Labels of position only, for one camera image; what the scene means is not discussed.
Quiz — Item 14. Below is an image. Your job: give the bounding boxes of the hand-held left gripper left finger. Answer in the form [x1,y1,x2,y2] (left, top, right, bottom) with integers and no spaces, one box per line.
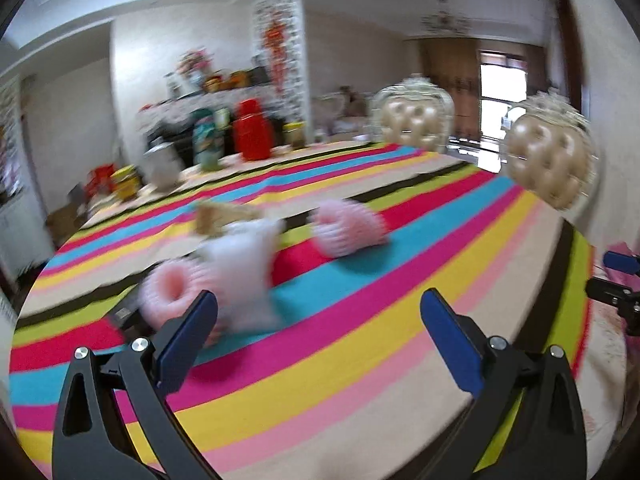
[52,290,221,480]

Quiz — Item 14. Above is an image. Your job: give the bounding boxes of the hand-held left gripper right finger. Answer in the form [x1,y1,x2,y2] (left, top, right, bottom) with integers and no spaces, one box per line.
[420,288,588,480]

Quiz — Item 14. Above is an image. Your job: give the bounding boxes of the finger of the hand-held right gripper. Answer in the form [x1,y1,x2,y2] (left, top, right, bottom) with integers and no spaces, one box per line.
[585,277,640,336]
[602,251,640,277]

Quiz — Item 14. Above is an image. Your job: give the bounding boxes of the pink foam fruit net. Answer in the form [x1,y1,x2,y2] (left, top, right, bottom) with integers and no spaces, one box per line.
[309,199,389,259]
[137,259,223,346]

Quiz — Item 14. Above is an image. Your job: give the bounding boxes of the white foam wrap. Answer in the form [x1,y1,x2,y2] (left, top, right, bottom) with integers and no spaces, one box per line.
[200,220,286,333]

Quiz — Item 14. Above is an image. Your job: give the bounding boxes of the yellow orange cardboard box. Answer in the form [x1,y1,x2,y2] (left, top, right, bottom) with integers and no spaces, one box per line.
[192,200,263,239]

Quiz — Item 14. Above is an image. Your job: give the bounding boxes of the striped tablecloth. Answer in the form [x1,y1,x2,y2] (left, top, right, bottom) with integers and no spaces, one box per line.
[9,140,596,480]

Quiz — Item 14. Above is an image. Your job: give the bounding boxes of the beige tufted dining chair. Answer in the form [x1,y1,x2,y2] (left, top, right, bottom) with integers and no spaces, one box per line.
[502,89,598,211]
[370,74,456,153]

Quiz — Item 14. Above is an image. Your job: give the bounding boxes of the yellow-lid glass jar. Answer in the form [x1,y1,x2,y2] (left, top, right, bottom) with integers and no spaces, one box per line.
[282,122,307,150]
[111,166,143,201]

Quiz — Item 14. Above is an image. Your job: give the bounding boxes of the white ceramic teapot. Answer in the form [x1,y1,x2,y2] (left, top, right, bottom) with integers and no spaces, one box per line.
[144,142,183,191]

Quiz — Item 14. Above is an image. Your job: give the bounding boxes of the red plastic stool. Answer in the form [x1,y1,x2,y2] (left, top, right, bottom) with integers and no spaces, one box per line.
[85,165,117,202]

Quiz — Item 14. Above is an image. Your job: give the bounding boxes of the white low cabinet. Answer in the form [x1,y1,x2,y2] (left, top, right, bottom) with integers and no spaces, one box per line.
[0,195,56,283]

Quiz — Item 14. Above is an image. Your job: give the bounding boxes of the window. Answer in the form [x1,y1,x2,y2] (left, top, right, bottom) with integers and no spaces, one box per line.
[477,50,531,171]

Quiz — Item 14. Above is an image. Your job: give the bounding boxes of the green floral vase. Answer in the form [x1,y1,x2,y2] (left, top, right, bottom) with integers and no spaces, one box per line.
[192,109,227,171]

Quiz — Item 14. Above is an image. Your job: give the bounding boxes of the red thermos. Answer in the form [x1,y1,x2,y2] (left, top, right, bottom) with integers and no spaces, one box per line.
[232,100,276,161]

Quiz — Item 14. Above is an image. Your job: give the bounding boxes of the lace-covered dark piano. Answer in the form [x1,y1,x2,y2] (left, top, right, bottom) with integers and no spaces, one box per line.
[135,85,283,158]

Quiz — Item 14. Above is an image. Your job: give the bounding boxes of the brown curtain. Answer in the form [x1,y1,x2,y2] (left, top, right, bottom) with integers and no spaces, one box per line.
[419,37,481,136]

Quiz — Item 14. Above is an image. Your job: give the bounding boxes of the beige carved sofa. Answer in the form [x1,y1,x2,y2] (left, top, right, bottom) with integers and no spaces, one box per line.
[312,87,375,142]

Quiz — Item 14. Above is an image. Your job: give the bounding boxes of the orange basket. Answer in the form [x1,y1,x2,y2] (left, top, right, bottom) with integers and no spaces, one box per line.
[202,70,251,92]

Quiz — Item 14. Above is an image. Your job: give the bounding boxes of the pink flower bouquet vase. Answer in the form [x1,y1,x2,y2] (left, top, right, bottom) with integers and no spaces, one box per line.
[177,49,215,86]

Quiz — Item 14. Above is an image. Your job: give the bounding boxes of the chandelier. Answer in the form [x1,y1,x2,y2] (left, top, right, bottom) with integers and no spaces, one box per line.
[420,0,473,36]

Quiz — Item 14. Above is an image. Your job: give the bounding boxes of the red knot ornament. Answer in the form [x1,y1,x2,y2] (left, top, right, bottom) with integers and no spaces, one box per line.
[265,17,289,96]

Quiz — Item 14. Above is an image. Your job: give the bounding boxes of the white lattice screen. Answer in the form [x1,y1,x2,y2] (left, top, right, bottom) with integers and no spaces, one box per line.
[252,0,306,126]

